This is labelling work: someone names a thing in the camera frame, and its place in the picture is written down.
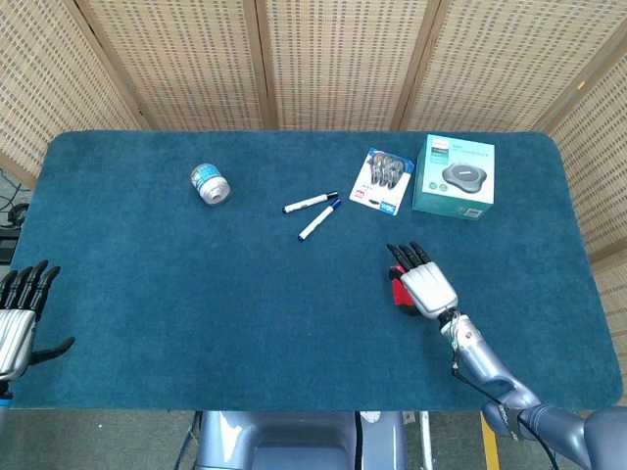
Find black cables on floor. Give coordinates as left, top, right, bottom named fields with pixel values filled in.
left=0, top=168, right=33, bottom=268

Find teal speakerphone box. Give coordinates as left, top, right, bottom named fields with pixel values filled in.
left=410, top=133, right=496, bottom=222

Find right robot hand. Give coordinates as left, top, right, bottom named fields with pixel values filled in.
left=386, top=241, right=459, bottom=320

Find blue felt table mat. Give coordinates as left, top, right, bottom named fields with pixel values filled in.
left=7, top=129, right=623, bottom=412

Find white marker with black cap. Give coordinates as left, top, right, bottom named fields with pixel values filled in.
left=281, top=190, right=339, bottom=214

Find clear jar with blue label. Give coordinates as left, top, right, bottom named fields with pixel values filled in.
left=189, top=163, right=231, bottom=208

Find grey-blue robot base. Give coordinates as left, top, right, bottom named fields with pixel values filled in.
left=176, top=409, right=432, bottom=470

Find yellow plastic strip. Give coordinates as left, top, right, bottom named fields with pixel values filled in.
left=479, top=410, right=501, bottom=470

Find red packet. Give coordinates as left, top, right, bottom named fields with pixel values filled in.
left=389, top=264, right=412, bottom=308

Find white marker with blue cap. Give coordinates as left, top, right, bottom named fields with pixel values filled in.
left=297, top=197, right=342, bottom=243

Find binder clips blister pack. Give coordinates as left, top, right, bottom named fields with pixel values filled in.
left=348, top=147, right=416, bottom=217

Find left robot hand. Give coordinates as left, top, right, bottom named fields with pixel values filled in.
left=0, top=259, right=76, bottom=383

